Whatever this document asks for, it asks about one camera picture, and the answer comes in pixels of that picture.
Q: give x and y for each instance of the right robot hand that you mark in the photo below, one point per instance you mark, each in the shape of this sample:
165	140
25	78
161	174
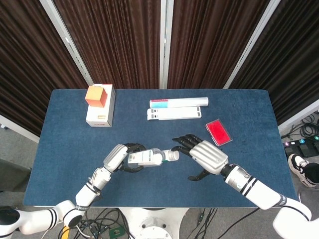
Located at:
209	158

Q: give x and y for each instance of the orange cube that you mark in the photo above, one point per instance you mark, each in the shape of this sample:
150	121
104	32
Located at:
96	97

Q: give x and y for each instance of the black foot pedal board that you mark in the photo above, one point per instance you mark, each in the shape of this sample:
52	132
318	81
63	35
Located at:
301	147

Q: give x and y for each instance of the red card in clear case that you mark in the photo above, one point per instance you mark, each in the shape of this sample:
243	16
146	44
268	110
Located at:
219	132

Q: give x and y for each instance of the white paper roll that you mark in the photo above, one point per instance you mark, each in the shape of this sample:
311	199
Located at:
187	101

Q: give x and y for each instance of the green circuit board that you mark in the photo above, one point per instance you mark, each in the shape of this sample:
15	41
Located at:
115	233

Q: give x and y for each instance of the white screen foot rail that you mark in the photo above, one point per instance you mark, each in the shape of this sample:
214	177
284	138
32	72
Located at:
299	117
17	129

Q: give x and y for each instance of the brown curtain panel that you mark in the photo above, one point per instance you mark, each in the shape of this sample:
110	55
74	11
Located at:
112	42
291	57
211	42
25	62

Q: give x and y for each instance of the white cardboard box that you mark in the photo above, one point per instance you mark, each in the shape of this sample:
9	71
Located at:
102	117

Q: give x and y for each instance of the blue fabric table cover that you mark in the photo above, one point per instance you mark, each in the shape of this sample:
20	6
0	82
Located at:
159	189

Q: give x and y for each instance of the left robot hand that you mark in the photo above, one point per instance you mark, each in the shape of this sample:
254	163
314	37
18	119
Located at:
115	158

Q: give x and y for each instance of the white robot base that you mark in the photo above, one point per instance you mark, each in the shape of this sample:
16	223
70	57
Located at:
154	224

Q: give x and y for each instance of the white screen post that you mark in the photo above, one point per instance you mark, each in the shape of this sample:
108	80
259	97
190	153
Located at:
251	44
166	44
69	47

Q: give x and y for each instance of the white folding stand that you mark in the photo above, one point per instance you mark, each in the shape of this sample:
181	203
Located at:
174	113

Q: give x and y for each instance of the transparent plastic bottle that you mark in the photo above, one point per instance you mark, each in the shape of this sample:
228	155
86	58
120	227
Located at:
144	157

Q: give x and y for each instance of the white and black sneaker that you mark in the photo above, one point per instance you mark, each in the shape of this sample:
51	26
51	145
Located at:
302	170

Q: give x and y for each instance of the white bottle cap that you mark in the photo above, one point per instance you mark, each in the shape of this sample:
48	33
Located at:
175	155

